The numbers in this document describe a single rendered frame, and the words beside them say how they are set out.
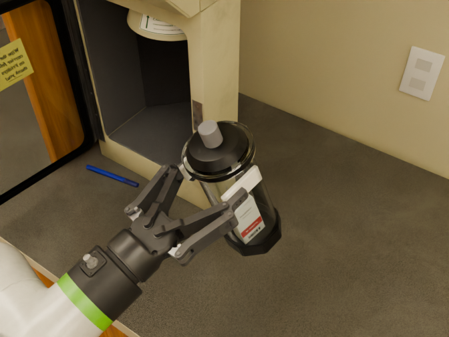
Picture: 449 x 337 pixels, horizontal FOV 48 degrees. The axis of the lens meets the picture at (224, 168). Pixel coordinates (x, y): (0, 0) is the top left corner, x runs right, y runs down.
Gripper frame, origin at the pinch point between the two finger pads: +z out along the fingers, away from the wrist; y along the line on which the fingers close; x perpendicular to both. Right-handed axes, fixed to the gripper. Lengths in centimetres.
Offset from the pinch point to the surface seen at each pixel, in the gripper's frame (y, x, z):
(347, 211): -0.3, 38.7, 22.0
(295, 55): 31, 24, 45
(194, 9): 12.5, -16.4, 12.4
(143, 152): 36.1, 19.4, 0.3
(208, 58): 14.6, -5.9, 12.6
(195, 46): 15.1, -9.1, 11.5
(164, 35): 24.4, -8.2, 11.6
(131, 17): 31.9, -10.4, 10.7
